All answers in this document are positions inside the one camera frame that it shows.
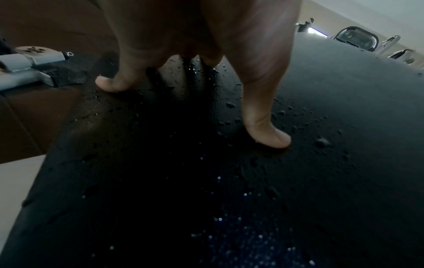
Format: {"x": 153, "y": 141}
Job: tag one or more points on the person's left hand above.
{"x": 198, "y": 26}

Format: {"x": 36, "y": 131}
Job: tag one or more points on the black inclined bench pad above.
{"x": 331, "y": 130}

